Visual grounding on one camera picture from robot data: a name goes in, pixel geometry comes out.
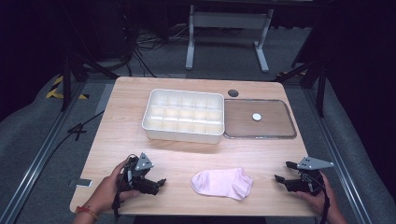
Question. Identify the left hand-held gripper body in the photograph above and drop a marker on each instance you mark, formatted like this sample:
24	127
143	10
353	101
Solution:
144	162

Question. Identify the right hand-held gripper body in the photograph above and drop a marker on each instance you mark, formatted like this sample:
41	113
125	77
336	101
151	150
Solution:
311	174

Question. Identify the pink sock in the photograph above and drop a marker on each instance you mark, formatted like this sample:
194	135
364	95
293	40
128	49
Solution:
221	183

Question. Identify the person's right hand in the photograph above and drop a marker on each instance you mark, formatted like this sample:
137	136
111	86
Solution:
320	199

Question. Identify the person's left hand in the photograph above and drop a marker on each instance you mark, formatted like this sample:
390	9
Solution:
107	189

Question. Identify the clear plastic box lid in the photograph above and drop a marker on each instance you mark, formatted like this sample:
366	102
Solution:
274	127

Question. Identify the white round lid knob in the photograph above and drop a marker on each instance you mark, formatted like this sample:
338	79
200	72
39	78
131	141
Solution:
257	117

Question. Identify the white compartment storage box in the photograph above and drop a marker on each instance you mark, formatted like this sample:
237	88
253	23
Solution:
183	116

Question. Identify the black tripod stand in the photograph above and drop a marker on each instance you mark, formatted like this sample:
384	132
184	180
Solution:
66	81
320	84

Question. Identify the dark round table grommet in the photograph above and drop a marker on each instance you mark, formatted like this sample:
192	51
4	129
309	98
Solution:
233	93

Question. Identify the metal floor rail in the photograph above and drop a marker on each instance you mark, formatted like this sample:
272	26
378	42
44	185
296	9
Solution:
37	161
336	149

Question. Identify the white metal table frame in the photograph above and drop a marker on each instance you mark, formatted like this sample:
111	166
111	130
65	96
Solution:
230	20

